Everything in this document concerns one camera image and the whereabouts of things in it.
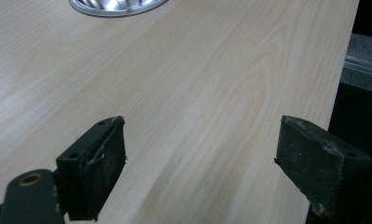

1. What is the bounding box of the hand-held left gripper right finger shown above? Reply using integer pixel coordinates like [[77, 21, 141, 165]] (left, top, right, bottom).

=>
[[274, 115, 372, 220]]

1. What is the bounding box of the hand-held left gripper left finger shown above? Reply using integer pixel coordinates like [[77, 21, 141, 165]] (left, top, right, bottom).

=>
[[55, 115, 128, 222]]

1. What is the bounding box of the silver metal bowl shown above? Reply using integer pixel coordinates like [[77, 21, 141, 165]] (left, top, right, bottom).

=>
[[67, 0, 170, 18]]

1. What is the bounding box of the grey metal rail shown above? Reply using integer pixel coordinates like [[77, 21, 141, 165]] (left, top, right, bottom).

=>
[[339, 32, 372, 91]]

